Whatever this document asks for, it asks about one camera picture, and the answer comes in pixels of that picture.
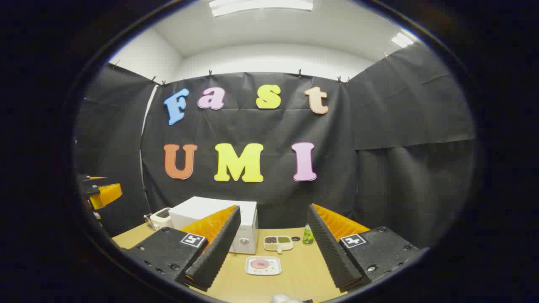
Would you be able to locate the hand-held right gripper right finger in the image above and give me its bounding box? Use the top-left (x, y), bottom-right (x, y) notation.
top-left (307, 203), bottom-right (422, 293)

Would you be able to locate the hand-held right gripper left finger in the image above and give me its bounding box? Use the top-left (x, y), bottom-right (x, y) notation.
top-left (123, 205), bottom-right (242, 292)

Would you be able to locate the white microwave oven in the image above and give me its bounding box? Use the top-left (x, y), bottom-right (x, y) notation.
top-left (168, 196), bottom-right (258, 255)

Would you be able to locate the white square plate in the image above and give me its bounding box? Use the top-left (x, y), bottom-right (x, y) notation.
top-left (245, 256), bottom-right (283, 276)

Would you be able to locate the white divided dish with beans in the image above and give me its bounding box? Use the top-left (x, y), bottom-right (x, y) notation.
top-left (264, 235), bottom-right (294, 254)

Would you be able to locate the white toaster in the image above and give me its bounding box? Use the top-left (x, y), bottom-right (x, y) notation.
top-left (150, 207), bottom-right (174, 231)

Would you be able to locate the black backdrop cloth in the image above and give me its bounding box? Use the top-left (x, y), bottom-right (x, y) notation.
top-left (75, 42), bottom-right (477, 249)

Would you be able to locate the ceiling light panel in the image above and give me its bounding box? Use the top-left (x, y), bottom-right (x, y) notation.
top-left (391, 32), bottom-right (415, 48)

